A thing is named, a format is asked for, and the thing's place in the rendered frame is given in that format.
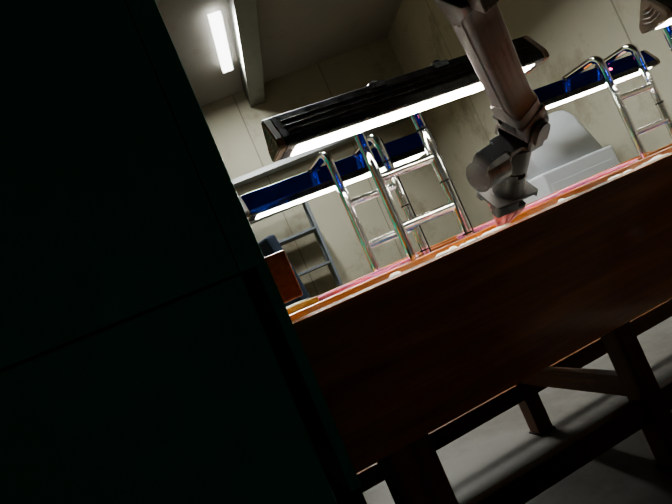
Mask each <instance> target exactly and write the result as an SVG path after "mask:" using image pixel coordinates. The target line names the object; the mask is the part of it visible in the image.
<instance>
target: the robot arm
mask: <svg viewBox="0 0 672 504"><path fill-rule="evenodd" d="M434 1H435V3H436V4H437V6H438V7H439V8H440V9H441V10H442V11H443V12H444V13H445V15H446V17H447V18H448V20H449V22H450V23H451V25H452V27H453V29H454V31H455V33H456V35H457V37H458V39H459V41H460V43H461V45H462V47H463V49H464V50H465V52H466V54H467V56H468V58H469V60H470V62H471V64H472V66H473V68H474V70H475V72H476V74H477V76H478V78H479V80H480V82H481V84H482V86H483V88H484V90H485V92H486V93H487V96H488V98H489V100H490V103H491V110H492V112H493V115H492V118H493V119H494V121H495V123H496V127H495V133H494V134H496V135H498V136H496V137H494V138H492V139H491V140H490V141H489V145H487V146H486V147H484V148H483V149H481V150H480V151H478V152H477V153H476V154H475V155H474V157H473V161H472V163H470V164H469V165H468V166H467V168H466V177H467V180H468V182H469V184H470V185H471V186H472V187H473V188H474V189H475V190H477V194H476V197H477V198H478V199H480V200H481V201H482V200H485V201H486V202H487V203H488V205H489V207H490V209H491V211H492V212H491V213H492V214H493V216H494V219H495V223H496V226H497V227H499V226H502V225H504V224H507V223H510V222H511V221H512V220H513V219H514V218H515V217H516V216H518V215H519V214H520V213H521V212H522V211H523V210H524V209H525V205H526V202H524V201H523V199H526V198H528V197H530V196H532V195H535V196H537V193H538V189H537V188H536V187H534V186H533V185H532V184H530V183H529V182H528V181H526V175H527V171H528V166H529V162H530V157H531V153H532V151H534V150H536V149H537V148H539V147H541V146H542V145H543V143H544V141H545V140H546V139H547V138H548V135H549V131H550V127H551V125H550V123H548V122H549V115H548V112H547V109H546V107H545V105H544V104H542V103H540V102H539V99H538V96H537V95H536V93H535V92H534V91H533V90H532V89H531V87H530V85H529V83H528V81H527V78H526V76H525V73H524V71H523V68H522V65H521V63H520V60H519V58H518V55H517V52H516V50H515V47H514V45H513V42H512V39H511V37H510V34H509V32H508V29H507V26H506V24H505V21H504V19H503V16H502V13H501V11H500V8H499V6H498V3H497V2H498V1H499V0H434Z"/></svg>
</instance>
